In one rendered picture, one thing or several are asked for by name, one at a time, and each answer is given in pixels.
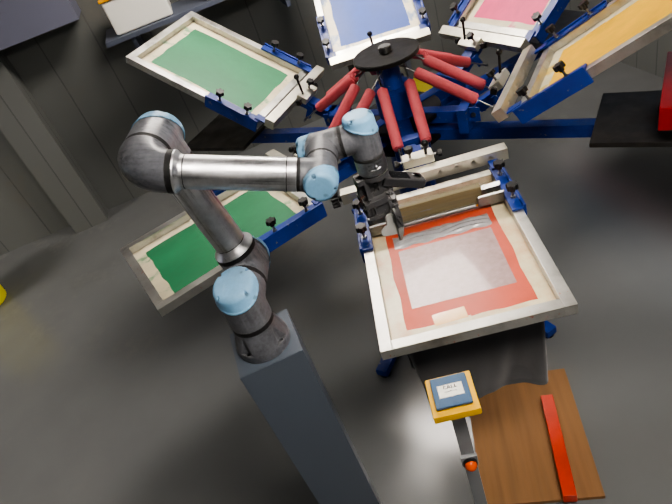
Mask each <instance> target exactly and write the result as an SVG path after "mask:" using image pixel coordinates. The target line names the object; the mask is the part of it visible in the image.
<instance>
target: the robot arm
mask: <svg viewBox="0 0 672 504"><path fill-rule="evenodd" d="M378 130H379V128H378V125H377V124H376V121H375V117H374V115H373V113H372V112H371V111H370V110H369V109H366V108H358V109H354V110H352V111H351V112H348V113H346V114H345V115H344V116H343V118H342V124H341V125H339V126H336V127H332V128H329V129H325V130H321V131H317V132H311V133H308V134H307V135H304V136H301V137H298V138H297V140H296V151H297V155H298V157H274V156H236V155H199V154H193V152H192V151H191V149H190V148H189V146H188V145H187V144H186V142H185V141H184V140H185V130H184V127H183V125H182V124H181V122H180V121H179V120H178V119H177V118H176V117H175V116H173V115H171V114H169V113H167V112H162V111H149V112H146V113H144V114H142V115H141V116H140V117H139V118H138V119H137V120H136V121H135V122H134V123H133V125H132V127H131V130H130V132H129V133H128V135H127V137H126V139H125V140H124V142H123V143H122V145H121V146H120V148H119V151H118V157H117V161H118V166H119V169H120V171H121V173H122V175H123V176H124V177H125V178H126V180H127V181H129V182H130V183H131V184H133V185H134V186H136V187H138V188H140V189H143V190H146V191H150V192H156V193H166V194H172V195H173V196H174V197H175V199H176V200H177V201H178V203H179V204H180V205H181V206H182V208H183V209H184V210H185V212H186V213H187V214H188V215H189V217H190V218H191V219H192V221H193V222H194V223H195V224H196V226H197V227H198V228H199V230H200V231H201V232H202V233H203V235H204V236H205V237H206V239H207V240H208V241H209V243H210V244H211V245H212V246H213V248H214V249H215V250H216V252H215V259H216V261H217V262H218V263H219V265H220V266H221V267H222V269H223V270H224V272H223V273H222V274H221V277H218V278H217V279H216V281H215V283H214V285H213V297H214V299H215V303H216V305H217V307H218V308H219V310H220V311H221V312H222V314H223V315H224V317H225V319H226V320H227V322H228V324H229V325H230V327H231V329H232V330H233V332H234V335H235V343H236V349H237V352H238V353H239V355H240V357H241V358H242V359H243V360H244V361H246V362H248V363H251V364H260V363H265V362H268V361H270V360H272V359H274V358H276V357H277V356H278V355H280V354H281V353H282V352H283V351H284V350H285V348H286V347H287V345H288V343H289V341H290V330H289V328H288V326H287V324H286V323H285V322H284V320H282V319H281V318H280V317H279V316H277V315H276V314H275V313H274V312H273V311H272V309H271V307H270V305H269V303H268V301H267V299H266V287H267V279H268V271H269V267H270V252H269V249H268V247H267V245H266V244H265V243H264V242H263V241H262V240H261V239H259V238H258V237H257V238H255V237H254V236H252V235H251V234H250V233H248V232H242V231H241V230H240V228H239V227H238V225H237V224H236V223H235V221H234V220H233V218H232V217H231V216H230V214H229V213H228V212H227V210H226V209H225V207H224V206H223V205H222V203H221V202H220V200H219V199H218V198H217V196H216V195H215V194H214V192H213V191H212V190H239V191H281V192H305V194H306V195H307V196H308V197H309V198H310V199H313V200H315V201H319V202H321V201H326V200H329V199H331V198H332V197H333V196H334V195H335V194H336V192H337V189H338V183H339V172H338V159H342V158H346V157H348V156H352V157H353V160H354V163H355V166H356V169H357V173H358V174H357V175H355V176H353V177H352V178H353V181H354V184H355V187H356V190H357V193H356V194H357V197H358V200H359V204H360V207H361V209H363V211H364V214H365V215H366V217H367V218H369V219H370V222H373V223H374V224H378V223H384V222H386V225H385V226H384V228H383V229H382V230H381V235H382V236H390V235H396V234H398V237H399V240H400V241H401V240H402V239H403V235H404V224H403V219H402V215H401V212H400V209H399V204H398V200H397V198H396V195H395V193H394V192H393V190H394V188H393V187H402V188H422V189H423V188H424V187H425V184H426V180H425V178H424V177H423V176H422V175H421V174H420V173H419V172H402V171H388V167H387V166H388V165H387V161H386V157H385V153H384V150H383V146H382V142H381V139H380V135H379V131H378Z"/></svg>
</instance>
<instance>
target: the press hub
mask: <svg viewBox="0 0 672 504"><path fill-rule="evenodd" d="M419 49H420V44H419V42H418V41H417V40H416V39H414V38H410V37H397V38H391V39H387V40H383V41H380V42H377V43H375V44H372V45H370V46H368V47H366V48H364V49H363V50H361V51H360V52H359V53H358V54H357V55H356V56H355V57H354V59H353V64H354V67H355V68H356V69H357V70H360V71H365V72H374V71H380V72H381V70H383V71H382V73H381V77H382V81H383V82H382V83H381V85H382V87H385V88H387V89H388V92H389V96H390V99H391V103H392V106H393V110H394V113H395V117H396V120H397V121H399V120H403V119H406V118H409V119H410V122H411V124H412V127H413V130H414V132H415V133H416V132H418V131H417V128H416V124H415V121H414V117H413V114H412V111H411V107H410V104H409V100H408V97H407V93H406V90H405V87H404V82H405V81H406V80H407V77H404V76H402V77H401V72H400V68H399V65H401V64H403V63H405V62H407V61H408V60H410V59H411V58H413V57H414V56H415V55H416V54H417V53H418V51H419ZM379 88H380V84H379V85H378V86H376V88H375V89H374V91H375V93H376V95H375V100H376V103H375V104H374V105H372V106H371V107H370V108H369V109H378V112H379V115H376V116H374V117H375V121H378V120H380V119H382V120H384V117H383V113H382V109H381V106H380V102H379V99H378V95H377V90H378V89H379ZM421 103H422V107H429V106H441V101H440V99H439V98H438V97H437V96H436V95H432V96H430V97H429V98H427V99H425V100H424V101H422V102H421ZM425 117H426V120H427V123H428V124H429V123H431V122H432V121H433V120H434V119H435V118H436V117H437V114H436V113H425ZM378 131H379V135H380V137H389V135H388V131H387V127H386V124H384V125H383V126H381V127H379V130H378ZM431 137H432V140H431V141H430V143H431V145H432V144H434V143H435V142H436V141H437V140H439V138H440V137H441V134H440V133H436V134H431ZM383 150H384V153H385V157H391V161H392V164H393V168H394V171H404V170H403V167H402V166H401V167H399V168H397V169H395V166H394V161H397V159H396V156H395V152H394V151H393V149H392V146H391V144H389V145H387V146H386V147H384V148H383ZM414 190H417V188H403V189H399V191H400V194H403V193H407V192H410V191H414Z"/></svg>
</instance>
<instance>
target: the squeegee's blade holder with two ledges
mask: <svg viewBox="0 0 672 504"><path fill-rule="evenodd" d="M474 207H476V204H475V203H473V204H469V205H466V206H462V207H458V208H454V209H451V210H447V211H443V212H440V213H436V214H432V215H429V216H425V217H421V218H418V219H414V220H410V221H407V222H403V224H404V226H408V225H411V224H415V223H419V222H422V221H426V220H430V219H433V218H437V217H441V216H445V215H448V214H452V213H456V212H459V211H463V210H467V209H470V208H474Z"/></svg>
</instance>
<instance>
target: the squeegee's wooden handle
mask: <svg viewBox="0 0 672 504"><path fill-rule="evenodd" d="M478 196H482V191H481V186H480V184H479V183H476V184H473V185H469V186H465V187H462V188H458V189H455V190H451V191H447V192H444V193H440V194H436V195H433V196H429V197H426V198H422V199H418V200H415V201H411V202H407V203H404V204H400V205H399V209H400V212H401V215H402V219H403V222H407V221H410V220H414V219H418V218H421V217H425V216H429V215H432V214H436V213H440V212H443V211H447V210H451V209H454V208H458V207H462V206H466V205H469V204H473V203H475V204H476V205H477V204H478V199H477V197H478Z"/></svg>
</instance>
